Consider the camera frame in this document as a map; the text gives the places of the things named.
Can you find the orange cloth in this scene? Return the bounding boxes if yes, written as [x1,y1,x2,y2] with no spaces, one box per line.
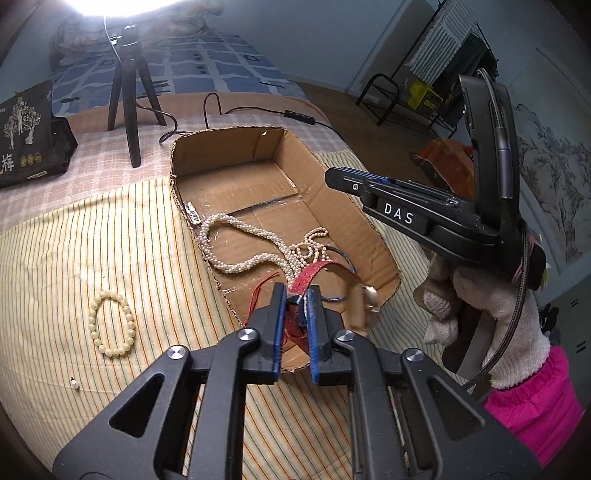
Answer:
[412,137,477,200]

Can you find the long white pearl necklace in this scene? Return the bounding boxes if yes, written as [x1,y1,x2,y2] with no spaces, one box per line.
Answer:
[198,213,305,283]

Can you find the short beige bead necklace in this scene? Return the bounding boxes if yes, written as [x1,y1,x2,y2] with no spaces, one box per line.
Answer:
[294,227,329,269]

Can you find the yellow box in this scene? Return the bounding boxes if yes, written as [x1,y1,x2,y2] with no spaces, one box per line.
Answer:
[405,79,443,112]

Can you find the folded floral quilt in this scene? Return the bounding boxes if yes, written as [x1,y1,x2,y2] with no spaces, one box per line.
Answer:
[48,0,220,65]

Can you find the thin black bangle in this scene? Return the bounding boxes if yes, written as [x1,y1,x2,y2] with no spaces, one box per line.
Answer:
[318,247,360,304]

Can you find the black power cable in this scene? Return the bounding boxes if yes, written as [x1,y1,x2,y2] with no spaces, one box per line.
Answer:
[159,92,320,144]

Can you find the person's right hand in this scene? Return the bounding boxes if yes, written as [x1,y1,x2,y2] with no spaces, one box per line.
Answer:
[413,258,554,391]

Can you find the dark hanging garments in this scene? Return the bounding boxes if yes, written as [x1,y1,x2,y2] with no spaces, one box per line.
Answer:
[443,31,498,104]

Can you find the red cord green pendant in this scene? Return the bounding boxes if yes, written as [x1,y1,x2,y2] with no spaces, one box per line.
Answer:
[249,271,298,343]

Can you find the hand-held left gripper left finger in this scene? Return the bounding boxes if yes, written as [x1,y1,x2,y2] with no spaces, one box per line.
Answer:
[53,282,290,480]

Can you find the yellow striped cloth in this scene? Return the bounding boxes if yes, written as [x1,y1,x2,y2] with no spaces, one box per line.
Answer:
[0,152,488,480]

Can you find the black tripod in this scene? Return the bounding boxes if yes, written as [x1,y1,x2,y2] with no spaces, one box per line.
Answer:
[107,23,167,169]

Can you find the person's right forearm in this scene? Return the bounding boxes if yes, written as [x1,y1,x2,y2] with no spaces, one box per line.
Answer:
[482,345,588,468]

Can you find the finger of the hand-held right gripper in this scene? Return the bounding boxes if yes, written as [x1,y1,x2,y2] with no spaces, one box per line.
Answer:
[324,167,461,205]

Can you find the white striped towel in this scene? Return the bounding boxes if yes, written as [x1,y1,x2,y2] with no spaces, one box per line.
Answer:
[410,0,476,85]

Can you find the black printed snack bag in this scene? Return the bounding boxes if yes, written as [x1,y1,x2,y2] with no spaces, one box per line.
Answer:
[0,79,78,189]

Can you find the landscape wall painting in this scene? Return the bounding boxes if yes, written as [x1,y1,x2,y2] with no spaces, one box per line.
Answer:
[512,100,591,274]

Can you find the cardboard box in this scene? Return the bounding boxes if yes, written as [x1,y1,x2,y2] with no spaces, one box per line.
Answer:
[170,126,402,374]

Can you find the brown strap wristwatch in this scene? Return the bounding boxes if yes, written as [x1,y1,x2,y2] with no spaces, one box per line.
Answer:
[286,259,383,358]

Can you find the blue checkered bedsheet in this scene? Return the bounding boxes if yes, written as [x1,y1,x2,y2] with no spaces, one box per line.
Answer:
[48,25,309,116]

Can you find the pink checkered sheet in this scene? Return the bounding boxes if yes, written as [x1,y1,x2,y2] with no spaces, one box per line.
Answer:
[0,90,354,232]

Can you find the cream bead bracelet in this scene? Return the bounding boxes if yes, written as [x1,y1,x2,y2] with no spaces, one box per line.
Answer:
[88,290,138,358]

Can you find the black clothes rack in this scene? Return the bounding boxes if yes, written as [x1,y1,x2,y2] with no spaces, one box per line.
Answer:
[355,0,500,136]

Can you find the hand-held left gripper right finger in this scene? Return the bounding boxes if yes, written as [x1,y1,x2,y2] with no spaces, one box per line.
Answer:
[305,285,541,480]

